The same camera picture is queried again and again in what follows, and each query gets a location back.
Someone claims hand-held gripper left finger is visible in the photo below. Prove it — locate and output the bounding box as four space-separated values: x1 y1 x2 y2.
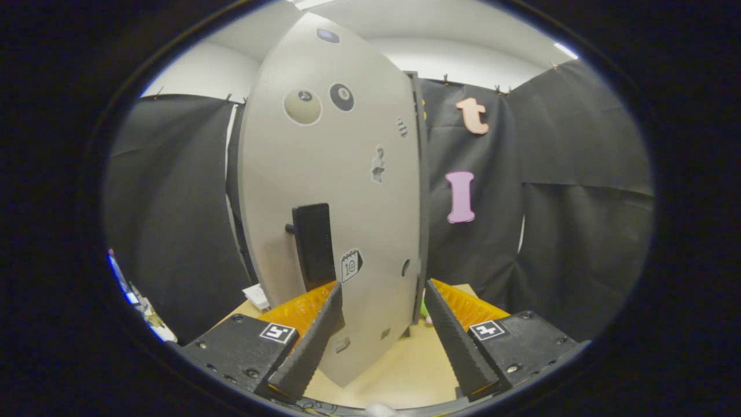
174 281 347 403

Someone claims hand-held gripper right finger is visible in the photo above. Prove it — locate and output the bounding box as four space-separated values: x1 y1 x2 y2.
424 278 592 403

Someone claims dark grey shoe cabinet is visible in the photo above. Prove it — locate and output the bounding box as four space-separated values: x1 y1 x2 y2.
225 70 431 340

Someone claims grey shoe cabinet door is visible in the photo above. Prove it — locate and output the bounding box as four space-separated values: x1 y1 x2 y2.
238 12 423 388

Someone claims stack of magazines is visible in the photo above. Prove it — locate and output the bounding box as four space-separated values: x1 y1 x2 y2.
241 283 272 312

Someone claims black backdrop cloth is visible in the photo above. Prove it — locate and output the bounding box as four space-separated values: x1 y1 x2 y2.
104 58 656 346

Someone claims colourful clutter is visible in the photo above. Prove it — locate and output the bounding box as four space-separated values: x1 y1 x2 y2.
107 248 178 343

